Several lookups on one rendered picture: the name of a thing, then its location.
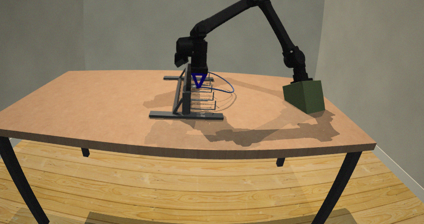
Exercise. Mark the grey patch panel rack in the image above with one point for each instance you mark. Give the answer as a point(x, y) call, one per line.
point(186, 101)

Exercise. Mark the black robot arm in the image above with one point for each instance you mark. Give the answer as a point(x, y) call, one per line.
point(195, 43)

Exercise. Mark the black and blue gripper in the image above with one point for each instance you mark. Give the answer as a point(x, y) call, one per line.
point(200, 71)

